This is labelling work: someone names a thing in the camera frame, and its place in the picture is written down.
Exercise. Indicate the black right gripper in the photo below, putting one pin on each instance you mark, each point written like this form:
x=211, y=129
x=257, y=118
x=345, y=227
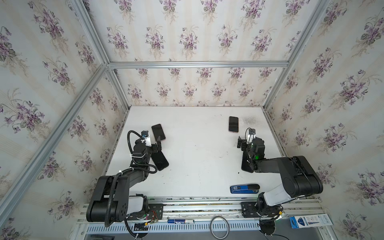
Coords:
x=244, y=153

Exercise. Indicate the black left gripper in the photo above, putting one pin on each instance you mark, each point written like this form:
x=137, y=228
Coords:
x=154, y=149

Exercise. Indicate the pink-cased phone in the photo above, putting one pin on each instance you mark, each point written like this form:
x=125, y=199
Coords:
x=158, y=132
x=233, y=124

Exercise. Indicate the black phone case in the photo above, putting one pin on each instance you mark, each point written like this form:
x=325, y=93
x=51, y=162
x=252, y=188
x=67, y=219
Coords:
x=246, y=167

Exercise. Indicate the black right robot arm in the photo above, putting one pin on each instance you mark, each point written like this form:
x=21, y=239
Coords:
x=298, y=179

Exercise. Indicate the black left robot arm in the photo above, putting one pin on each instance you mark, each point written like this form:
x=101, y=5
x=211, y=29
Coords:
x=110, y=200

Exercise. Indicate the black phone left front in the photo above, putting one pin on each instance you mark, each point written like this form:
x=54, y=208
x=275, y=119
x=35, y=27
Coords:
x=160, y=160

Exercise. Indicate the blue black box cutter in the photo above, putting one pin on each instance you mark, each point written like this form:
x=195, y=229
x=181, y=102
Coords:
x=245, y=189

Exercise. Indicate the blue marker pen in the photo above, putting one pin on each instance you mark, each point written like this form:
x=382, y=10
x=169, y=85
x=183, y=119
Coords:
x=180, y=221

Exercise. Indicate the blue white cardboard box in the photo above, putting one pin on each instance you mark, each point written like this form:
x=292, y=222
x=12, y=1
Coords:
x=310, y=221

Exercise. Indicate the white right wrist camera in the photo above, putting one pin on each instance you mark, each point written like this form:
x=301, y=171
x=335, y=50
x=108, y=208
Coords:
x=250, y=134

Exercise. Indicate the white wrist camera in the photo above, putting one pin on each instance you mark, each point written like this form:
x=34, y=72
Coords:
x=250, y=134
x=146, y=136

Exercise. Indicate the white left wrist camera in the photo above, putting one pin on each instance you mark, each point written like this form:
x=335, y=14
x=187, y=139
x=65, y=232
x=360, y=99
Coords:
x=146, y=136

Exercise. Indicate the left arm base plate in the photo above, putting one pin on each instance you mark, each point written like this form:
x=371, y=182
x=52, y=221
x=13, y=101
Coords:
x=154, y=212

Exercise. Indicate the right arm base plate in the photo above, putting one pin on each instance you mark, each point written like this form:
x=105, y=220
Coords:
x=250, y=210

